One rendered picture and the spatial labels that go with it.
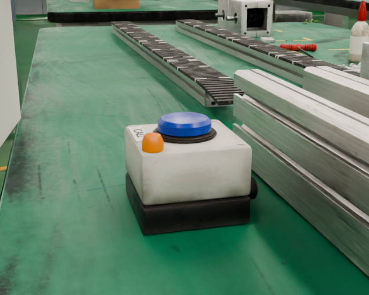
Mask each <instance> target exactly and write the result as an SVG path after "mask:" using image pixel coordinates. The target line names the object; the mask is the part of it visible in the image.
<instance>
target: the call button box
mask: <svg viewBox="0 0 369 295"><path fill-rule="evenodd" d="M146 133H159V134H161V136H162V138H163V141H164V150H163V151H162V152H158V153H146V152H143V151H142V140H143V138H144V135H145V134H146ZM124 139H125V167H126V169H127V173H126V175H125V180H126V194H127V196H128V198H129V201H130V203H131V205H132V208H133V210H134V213H135V215H136V218H137V220H138V222H139V225H140V227H141V230H142V232H143V234H145V235H150V234H159V233H165V232H176V231H186V230H192V229H202V228H212V227H222V226H228V225H238V224H247V223H249V221H250V205H251V200H252V199H255V198H256V196H257V193H258V187H257V182H256V180H255V179H254V178H253V177H251V160H252V149H251V147H250V145H248V144H247V143H246V142H244V141H243V140H242V139H241V138H240V137H239V136H237V135H236V134H235V133H234V132H233V131H231V130H230V129H228V128H227V127H226V126H225V125H224V124H222V123H221V122H220V121H218V120H215V119H212V120H211V131H210V132H209V133H206V134H204V135H198V136H171V135H165V134H163V133H160V132H159V131H158V124H147V125H129V126H127V127H125V130H124Z"/></svg>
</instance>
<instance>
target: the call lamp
mask: <svg viewBox="0 0 369 295"><path fill-rule="evenodd" d="M163 150H164V141H163V138H162V136H161V134H159V133H146V134H145V135H144V137H143V140H142V151H143V152H146V153H158V152H162V151H163Z"/></svg>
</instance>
